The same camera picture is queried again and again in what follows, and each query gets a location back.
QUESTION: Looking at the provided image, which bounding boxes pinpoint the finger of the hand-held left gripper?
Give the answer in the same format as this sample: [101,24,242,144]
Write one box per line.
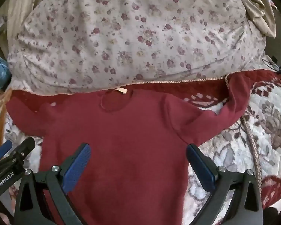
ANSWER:
[0,140,13,163]
[5,137,36,169]

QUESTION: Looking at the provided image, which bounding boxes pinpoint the dark red sweater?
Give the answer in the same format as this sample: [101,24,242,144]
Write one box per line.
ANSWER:
[7,75,251,225]

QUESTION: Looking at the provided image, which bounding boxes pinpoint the beige braided cord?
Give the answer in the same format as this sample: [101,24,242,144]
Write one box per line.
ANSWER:
[240,116,263,194]

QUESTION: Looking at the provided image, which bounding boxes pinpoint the white floral duvet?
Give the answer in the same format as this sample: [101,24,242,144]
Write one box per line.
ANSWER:
[7,0,267,96]

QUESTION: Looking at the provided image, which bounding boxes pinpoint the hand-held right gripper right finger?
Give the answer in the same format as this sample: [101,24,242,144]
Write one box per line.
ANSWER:
[186,144,264,225]

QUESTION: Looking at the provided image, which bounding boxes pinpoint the red and white floral blanket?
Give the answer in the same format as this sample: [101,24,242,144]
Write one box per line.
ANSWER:
[0,69,281,225]

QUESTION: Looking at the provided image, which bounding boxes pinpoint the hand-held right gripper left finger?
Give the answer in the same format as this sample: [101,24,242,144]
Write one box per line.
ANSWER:
[13,142,92,225]

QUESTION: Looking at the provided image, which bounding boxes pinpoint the beige curtain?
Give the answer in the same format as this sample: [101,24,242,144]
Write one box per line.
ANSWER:
[5,0,52,59]
[221,0,278,39]

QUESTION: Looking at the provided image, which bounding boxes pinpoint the black cable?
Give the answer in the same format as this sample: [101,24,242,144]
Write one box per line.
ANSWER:
[262,56,281,76]

